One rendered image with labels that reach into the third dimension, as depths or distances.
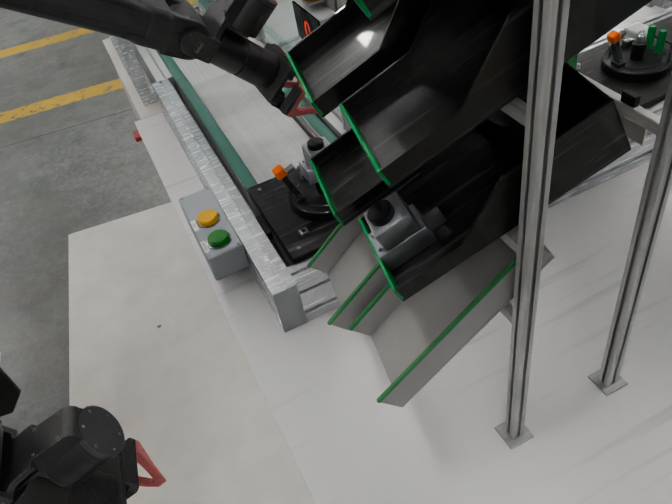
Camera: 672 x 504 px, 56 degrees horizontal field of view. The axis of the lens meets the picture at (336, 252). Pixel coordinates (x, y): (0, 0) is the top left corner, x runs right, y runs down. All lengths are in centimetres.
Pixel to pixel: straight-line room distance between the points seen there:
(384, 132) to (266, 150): 84
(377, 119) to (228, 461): 58
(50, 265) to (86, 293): 160
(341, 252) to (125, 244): 59
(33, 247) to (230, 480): 225
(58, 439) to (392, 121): 44
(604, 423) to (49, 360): 202
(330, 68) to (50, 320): 211
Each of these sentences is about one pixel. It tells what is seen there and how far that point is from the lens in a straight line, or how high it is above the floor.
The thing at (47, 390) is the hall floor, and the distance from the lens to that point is 248.
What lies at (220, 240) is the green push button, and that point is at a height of 97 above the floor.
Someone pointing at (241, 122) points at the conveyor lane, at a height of 92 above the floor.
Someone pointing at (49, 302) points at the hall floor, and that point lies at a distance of 279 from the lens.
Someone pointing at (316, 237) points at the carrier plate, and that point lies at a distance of 111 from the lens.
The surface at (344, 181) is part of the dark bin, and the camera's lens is 84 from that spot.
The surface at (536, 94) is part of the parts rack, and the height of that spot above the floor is 142.
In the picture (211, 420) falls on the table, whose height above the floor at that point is 86.
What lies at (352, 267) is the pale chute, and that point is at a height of 103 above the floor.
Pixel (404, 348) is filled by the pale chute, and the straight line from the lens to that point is 86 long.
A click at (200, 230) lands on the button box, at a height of 96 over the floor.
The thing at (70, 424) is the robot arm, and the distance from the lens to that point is 66.
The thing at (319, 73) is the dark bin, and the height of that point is 136.
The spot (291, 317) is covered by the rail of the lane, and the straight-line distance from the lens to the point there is 110.
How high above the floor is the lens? 171
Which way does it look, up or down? 43 degrees down
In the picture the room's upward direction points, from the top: 12 degrees counter-clockwise
